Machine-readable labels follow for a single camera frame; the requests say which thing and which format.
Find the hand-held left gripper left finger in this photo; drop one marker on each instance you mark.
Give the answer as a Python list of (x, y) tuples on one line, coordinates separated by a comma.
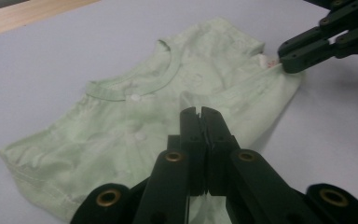
[(195, 155)]

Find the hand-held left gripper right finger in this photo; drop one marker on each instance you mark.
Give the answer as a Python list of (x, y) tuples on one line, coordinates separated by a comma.
[(217, 149)]

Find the pale green baby shirt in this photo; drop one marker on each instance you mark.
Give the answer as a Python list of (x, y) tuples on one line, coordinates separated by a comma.
[(105, 130)]

